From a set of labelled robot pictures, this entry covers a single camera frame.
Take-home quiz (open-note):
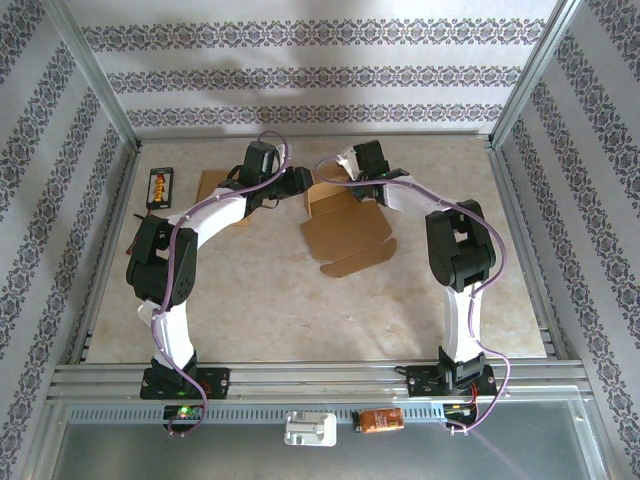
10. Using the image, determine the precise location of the brown cardboard box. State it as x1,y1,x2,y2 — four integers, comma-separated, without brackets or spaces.
198,169,251,227
298,172,399,279

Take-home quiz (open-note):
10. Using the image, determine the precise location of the black board with yellow connectors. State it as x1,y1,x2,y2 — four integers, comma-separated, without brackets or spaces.
145,167,175,209

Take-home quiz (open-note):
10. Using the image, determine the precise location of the orange battery pack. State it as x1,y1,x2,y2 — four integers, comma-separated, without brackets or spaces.
351,407,404,435

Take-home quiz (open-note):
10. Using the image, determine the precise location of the circuit board with green light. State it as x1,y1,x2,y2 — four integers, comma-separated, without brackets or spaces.
163,405,205,421

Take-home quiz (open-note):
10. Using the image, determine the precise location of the thin aluminium wall rail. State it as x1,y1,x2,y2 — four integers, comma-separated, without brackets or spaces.
137,130,494,144

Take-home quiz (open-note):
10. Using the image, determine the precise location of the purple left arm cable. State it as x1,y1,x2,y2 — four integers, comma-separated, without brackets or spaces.
149,130,294,440

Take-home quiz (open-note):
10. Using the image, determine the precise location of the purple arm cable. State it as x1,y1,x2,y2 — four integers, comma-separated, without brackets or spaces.
314,154,512,434
149,130,294,440

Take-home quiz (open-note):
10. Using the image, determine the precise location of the red black wire lead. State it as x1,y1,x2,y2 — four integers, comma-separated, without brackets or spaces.
124,212,151,256

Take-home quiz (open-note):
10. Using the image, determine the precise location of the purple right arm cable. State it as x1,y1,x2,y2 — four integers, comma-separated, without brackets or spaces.
314,154,512,434

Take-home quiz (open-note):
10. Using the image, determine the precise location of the aluminium frame post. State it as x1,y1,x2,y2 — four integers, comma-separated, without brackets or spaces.
39,0,144,151
488,0,586,149

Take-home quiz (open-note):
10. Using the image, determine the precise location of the aluminium mounting rail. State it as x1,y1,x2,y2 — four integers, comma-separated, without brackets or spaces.
47,358,594,405

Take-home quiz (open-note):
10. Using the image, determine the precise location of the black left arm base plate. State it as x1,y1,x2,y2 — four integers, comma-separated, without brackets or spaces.
139,366,232,401

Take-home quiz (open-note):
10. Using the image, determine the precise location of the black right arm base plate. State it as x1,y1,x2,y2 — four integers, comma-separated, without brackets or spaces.
405,363,497,400

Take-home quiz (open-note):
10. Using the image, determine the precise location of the grey slotted cable duct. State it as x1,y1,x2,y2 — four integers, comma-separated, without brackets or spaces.
69,405,446,424

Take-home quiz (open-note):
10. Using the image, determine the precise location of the white plastic bracket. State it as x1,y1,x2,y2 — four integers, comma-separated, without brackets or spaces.
283,410,338,448

